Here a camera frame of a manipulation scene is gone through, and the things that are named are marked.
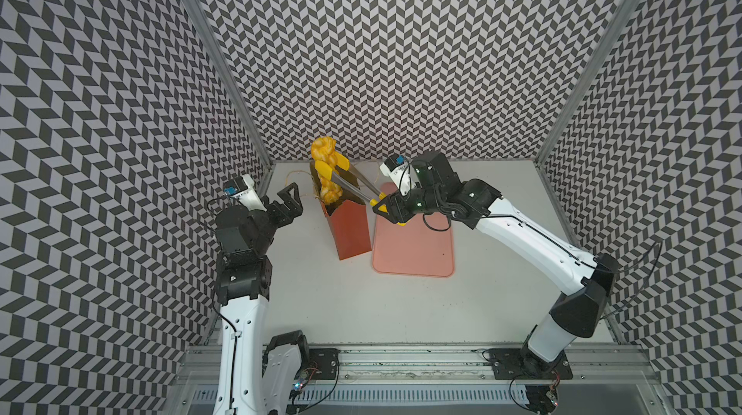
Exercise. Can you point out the aluminium corner post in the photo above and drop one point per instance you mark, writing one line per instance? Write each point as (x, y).
(214, 51)
(606, 43)

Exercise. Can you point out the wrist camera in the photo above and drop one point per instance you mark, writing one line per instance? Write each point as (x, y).
(397, 168)
(243, 190)

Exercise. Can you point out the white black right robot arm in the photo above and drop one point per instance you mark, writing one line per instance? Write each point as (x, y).
(585, 280)

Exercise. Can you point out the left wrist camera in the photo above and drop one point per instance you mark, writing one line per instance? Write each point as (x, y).
(243, 190)

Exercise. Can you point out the aluminium corner post left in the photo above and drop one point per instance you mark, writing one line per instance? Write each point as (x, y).
(214, 51)

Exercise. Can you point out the yellow metal tongs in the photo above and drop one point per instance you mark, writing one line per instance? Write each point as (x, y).
(344, 164)

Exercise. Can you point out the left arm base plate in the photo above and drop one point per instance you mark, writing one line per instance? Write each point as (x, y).
(313, 364)

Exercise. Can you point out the pink plastic tray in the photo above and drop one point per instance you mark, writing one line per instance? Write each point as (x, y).
(415, 249)

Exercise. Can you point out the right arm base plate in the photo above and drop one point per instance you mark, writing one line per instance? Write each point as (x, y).
(508, 363)

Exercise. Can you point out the twisted braided bread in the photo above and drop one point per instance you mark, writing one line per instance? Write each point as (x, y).
(325, 158)

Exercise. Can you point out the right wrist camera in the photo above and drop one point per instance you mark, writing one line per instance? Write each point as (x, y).
(397, 168)

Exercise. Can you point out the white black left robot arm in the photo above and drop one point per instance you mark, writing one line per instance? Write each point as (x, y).
(255, 378)

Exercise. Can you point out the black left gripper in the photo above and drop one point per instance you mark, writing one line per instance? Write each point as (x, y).
(293, 205)

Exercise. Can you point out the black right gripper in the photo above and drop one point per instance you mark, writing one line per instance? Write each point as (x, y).
(396, 207)

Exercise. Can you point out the aluminium corner post right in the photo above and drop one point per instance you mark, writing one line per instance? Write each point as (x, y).
(606, 43)

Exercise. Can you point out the red paper bag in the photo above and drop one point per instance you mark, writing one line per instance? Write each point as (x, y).
(346, 219)

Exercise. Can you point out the aluminium front rail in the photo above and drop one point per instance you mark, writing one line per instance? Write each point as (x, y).
(594, 379)

